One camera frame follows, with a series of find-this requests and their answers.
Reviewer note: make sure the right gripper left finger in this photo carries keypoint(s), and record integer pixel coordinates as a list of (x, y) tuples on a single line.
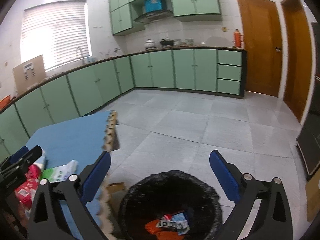
[(47, 220)]

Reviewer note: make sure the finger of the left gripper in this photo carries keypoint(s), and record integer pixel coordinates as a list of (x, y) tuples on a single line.
[(18, 155), (30, 157)]

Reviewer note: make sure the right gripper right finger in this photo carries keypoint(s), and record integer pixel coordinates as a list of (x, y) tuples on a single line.
[(273, 219)]

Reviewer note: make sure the red crushed can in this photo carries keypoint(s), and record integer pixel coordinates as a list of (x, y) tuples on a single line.
[(25, 191)]

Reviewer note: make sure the green white plastic bag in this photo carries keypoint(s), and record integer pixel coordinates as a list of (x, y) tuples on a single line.
[(60, 173)]

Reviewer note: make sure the black trash bin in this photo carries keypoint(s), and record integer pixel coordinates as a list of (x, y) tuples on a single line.
[(168, 193)]

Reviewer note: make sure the trash in bin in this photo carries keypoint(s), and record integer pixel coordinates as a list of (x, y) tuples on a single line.
[(169, 226)]

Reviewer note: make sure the blue foam mat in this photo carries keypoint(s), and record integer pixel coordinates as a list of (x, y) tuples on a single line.
[(83, 140)]

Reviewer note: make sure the orange basin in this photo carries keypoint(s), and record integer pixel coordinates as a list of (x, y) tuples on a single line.
[(5, 101)]

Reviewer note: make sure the cardboard box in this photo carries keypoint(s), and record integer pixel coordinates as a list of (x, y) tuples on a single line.
[(29, 74)]

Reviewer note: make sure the black appliance on right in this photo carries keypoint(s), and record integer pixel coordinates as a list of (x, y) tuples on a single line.
[(308, 144)]

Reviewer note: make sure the sink faucet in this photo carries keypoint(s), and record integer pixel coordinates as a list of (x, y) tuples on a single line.
[(79, 54)]

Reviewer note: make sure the window blinds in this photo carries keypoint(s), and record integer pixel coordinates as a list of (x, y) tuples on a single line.
[(55, 30)]

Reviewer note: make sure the white pot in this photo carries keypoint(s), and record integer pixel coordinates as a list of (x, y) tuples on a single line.
[(150, 44)]

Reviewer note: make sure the green lower cabinets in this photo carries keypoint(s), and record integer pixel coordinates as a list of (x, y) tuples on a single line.
[(83, 90)]

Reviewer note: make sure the black wok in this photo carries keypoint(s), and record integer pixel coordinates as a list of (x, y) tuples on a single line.
[(166, 42)]

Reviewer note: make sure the wooden door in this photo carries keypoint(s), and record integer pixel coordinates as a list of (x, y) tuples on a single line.
[(263, 42), (299, 49)]

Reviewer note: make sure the orange thermos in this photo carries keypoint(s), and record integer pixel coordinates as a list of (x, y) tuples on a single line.
[(237, 39)]

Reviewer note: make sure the blue box on hood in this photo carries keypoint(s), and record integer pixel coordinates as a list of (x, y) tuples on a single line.
[(154, 5)]

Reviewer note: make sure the range hood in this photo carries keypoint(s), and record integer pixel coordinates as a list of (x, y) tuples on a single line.
[(153, 16)]

